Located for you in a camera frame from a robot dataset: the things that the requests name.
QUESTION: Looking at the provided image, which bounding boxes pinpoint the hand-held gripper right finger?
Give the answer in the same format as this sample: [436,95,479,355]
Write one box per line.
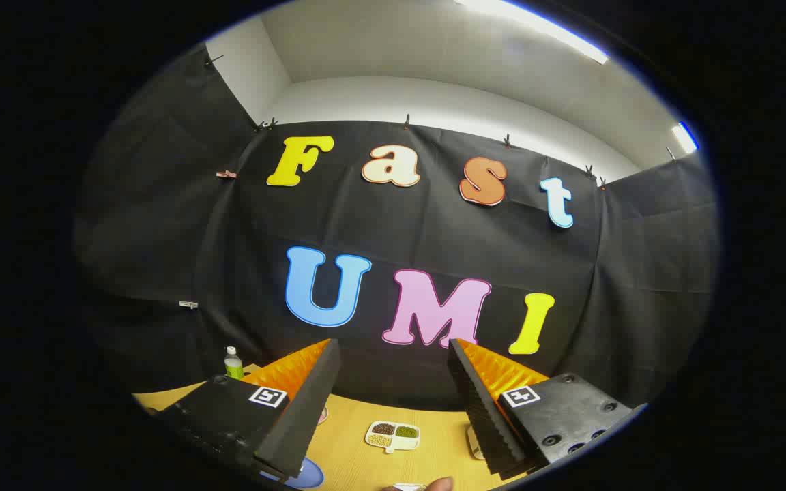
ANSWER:
[448,338,647,478]

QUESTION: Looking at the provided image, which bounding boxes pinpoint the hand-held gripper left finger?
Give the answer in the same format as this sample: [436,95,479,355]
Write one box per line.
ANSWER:
[154,338,341,481]

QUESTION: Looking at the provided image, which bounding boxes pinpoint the blue plate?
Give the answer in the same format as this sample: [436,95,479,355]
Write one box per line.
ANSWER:
[260,457,325,489]

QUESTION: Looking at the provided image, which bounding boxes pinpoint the white divided tray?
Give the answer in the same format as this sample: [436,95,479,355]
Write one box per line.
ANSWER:
[364,420,422,454]

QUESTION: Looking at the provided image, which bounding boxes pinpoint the short ceiling light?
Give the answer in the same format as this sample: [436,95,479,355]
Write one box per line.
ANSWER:
[671,121,699,155]

